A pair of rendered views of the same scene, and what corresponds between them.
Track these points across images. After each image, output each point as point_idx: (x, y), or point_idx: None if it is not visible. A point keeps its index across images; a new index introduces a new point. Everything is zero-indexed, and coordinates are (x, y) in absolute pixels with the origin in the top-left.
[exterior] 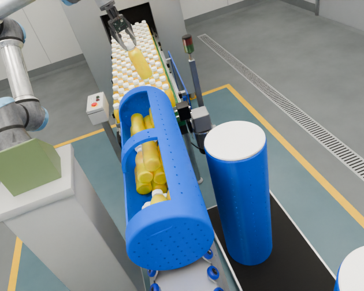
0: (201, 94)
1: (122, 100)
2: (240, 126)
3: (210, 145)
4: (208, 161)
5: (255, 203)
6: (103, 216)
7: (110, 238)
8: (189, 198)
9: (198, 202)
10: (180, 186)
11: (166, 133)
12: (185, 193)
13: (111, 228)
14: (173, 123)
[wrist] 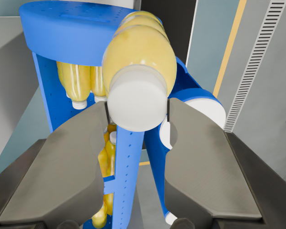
0: None
1: (40, 44)
2: (211, 114)
3: (166, 129)
4: None
5: None
6: (9, 77)
7: (23, 88)
8: (124, 225)
9: (129, 218)
10: (121, 224)
11: (126, 179)
12: (122, 226)
13: (18, 62)
14: (140, 145)
